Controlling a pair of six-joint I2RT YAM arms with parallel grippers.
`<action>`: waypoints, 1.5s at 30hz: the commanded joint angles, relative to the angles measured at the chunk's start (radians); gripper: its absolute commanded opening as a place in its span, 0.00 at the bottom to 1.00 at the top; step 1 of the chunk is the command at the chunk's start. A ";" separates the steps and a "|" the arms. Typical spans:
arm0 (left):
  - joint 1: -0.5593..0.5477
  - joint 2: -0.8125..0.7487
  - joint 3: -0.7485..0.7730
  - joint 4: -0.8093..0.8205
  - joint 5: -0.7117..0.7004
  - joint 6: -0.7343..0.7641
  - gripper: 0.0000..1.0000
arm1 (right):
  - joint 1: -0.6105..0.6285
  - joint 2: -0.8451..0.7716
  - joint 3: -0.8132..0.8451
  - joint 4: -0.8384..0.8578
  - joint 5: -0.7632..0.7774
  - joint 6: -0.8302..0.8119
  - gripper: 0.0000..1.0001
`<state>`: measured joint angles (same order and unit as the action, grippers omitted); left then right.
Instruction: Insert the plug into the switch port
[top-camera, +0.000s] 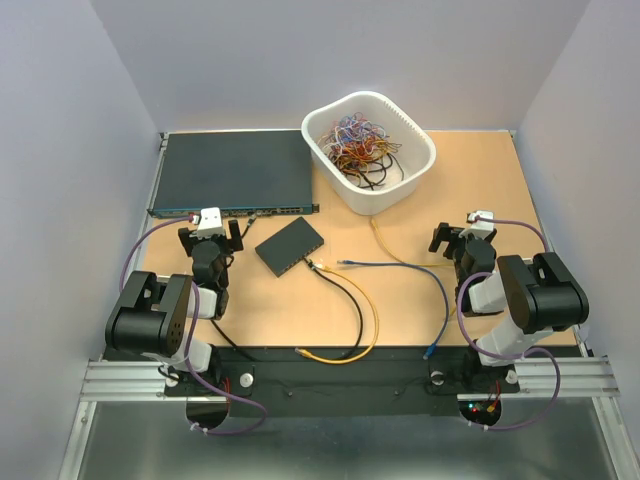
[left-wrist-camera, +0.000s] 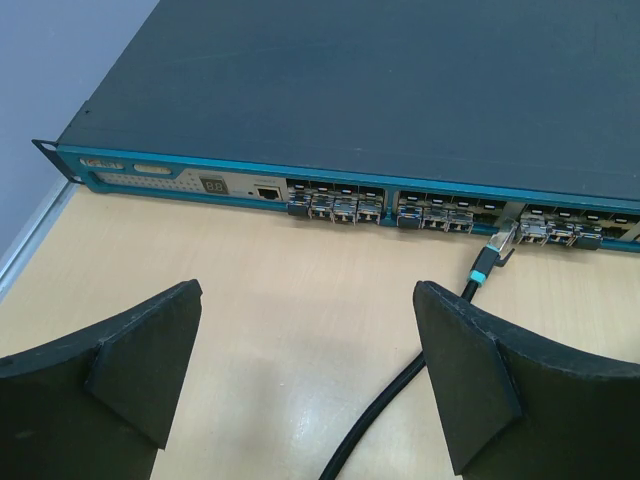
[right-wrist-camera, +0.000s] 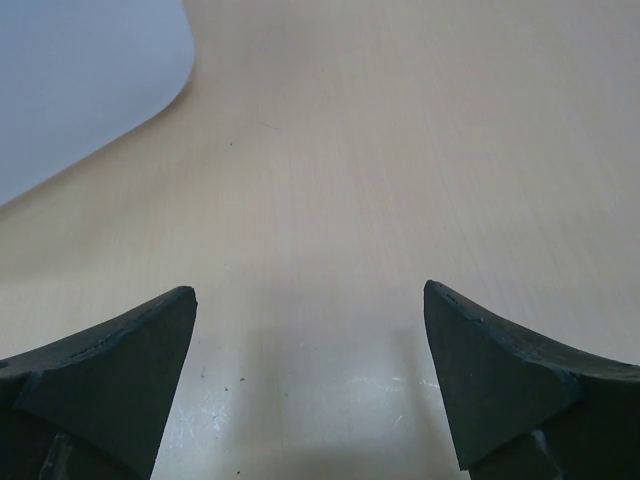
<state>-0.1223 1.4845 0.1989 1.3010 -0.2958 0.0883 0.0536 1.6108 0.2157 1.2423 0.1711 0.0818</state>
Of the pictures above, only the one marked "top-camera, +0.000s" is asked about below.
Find black ethernet cable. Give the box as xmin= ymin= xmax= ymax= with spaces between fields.
xmin=210 ymin=211 xmax=363 ymax=363

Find small black network switch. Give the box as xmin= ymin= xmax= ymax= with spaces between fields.
xmin=255 ymin=217 xmax=324 ymax=278

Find blue ethernet cable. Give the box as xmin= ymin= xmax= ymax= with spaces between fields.
xmin=337 ymin=258 xmax=450 ymax=361

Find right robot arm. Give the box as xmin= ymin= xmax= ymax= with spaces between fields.
xmin=429 ymin=220 xmax=589 ymax=392

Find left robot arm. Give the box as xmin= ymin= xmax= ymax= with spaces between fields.
xmin=105 ymin=209 xmax=244 ymax=394

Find white plastic bin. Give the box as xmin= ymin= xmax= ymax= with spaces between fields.
xmin=301 ymin=91 xmax=437 ymax=216

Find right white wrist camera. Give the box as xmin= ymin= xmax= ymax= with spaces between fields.
xmin=460 ymin=210 xmax=495 ymax=240

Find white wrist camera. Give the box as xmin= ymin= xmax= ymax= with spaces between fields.
xmin=460 ymin=210 xmax=495 ymax=240
xmin=190 ymin=207 xmax=225 ymax=240

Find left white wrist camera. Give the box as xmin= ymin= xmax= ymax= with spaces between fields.
xmin=190 ymin=207 xmax=225 ymax=240

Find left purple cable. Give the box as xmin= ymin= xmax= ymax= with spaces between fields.
xmin=118 ymin=213 xmax=268 ymax=438

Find large rack network switch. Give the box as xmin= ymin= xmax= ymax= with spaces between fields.
xmin=148 ymin=130 xmax=320 ymax=219

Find yellow ethernet cable right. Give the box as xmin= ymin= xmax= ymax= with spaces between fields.
xmin=370 ymin=217 xmax=460 ymax=318

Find yellow ethernet cable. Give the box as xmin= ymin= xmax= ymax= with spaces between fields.
xmin=370 ymin=217 xmax=460 ymax=318
xmin=295 ymin=259 xmax=381 ymax=366

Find yellow ethernet cable front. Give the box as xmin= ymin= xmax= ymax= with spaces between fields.
xmin=295 ymin=259 xmax=381 ymax=366

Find tangled coloured wires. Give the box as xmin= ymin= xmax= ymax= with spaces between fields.
xmin=320 ymin=110 xmax=405 ymax=193

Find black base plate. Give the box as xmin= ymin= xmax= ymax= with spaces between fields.
xmin=99 ymin=343 xmax=581 ymax=419

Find aluminium rail frame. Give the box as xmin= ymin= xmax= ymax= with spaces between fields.
xmin=74 ymin=131 xmax=636 ymax=479

